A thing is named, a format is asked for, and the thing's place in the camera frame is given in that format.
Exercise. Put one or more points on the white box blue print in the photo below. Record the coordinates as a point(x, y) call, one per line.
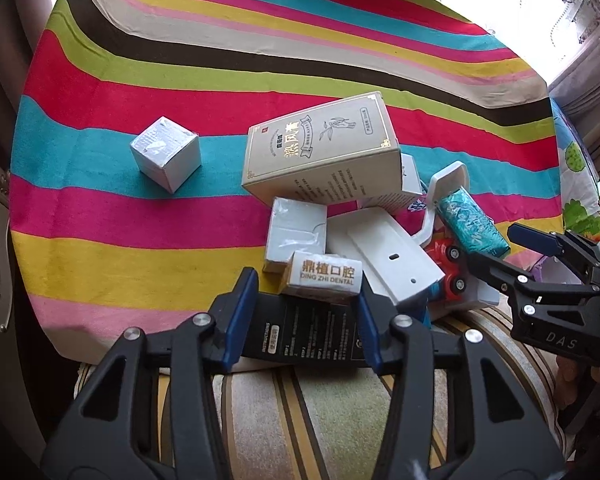
point(410, 180)

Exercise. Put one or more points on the beige striped cushion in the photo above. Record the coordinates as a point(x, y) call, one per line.
point(305, 410)

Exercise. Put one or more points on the teal tissue packet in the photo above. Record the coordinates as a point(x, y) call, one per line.
point(472, 225)

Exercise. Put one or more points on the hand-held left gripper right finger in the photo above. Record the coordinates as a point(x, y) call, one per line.
point(372, 330)

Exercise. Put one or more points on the white plastic hook bracket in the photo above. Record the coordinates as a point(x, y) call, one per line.
point(447, 175)

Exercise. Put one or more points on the red toy car blue scoop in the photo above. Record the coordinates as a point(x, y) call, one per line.
point(442, 255)

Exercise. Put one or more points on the white cube box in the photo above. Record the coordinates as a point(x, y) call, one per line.
point(165, 155)

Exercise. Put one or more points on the patterned curtain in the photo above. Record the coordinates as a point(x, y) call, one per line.
point(590, 60)

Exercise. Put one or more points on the large beige box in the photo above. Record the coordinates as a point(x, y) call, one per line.
point(320, 145)

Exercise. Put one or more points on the white flat plastic plate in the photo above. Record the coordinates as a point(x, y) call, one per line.
point(380, 255)

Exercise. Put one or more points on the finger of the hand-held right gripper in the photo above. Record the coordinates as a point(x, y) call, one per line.
point(527, 237)
point(485, 270)

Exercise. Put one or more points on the black box with white print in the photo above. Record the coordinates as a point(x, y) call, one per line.
point(305, 335)

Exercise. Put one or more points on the plain white box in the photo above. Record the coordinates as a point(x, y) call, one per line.
point(292, 232)

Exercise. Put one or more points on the colourful striped blanket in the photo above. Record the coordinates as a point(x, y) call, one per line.
point(130, 240)

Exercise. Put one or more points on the small white box orange print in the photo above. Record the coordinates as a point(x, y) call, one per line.
point(320, 275)

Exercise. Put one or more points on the cartoon printed cloth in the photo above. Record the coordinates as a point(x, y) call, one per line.
point(575, 185)

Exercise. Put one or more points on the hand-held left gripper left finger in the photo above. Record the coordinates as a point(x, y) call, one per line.
point(237, 310)

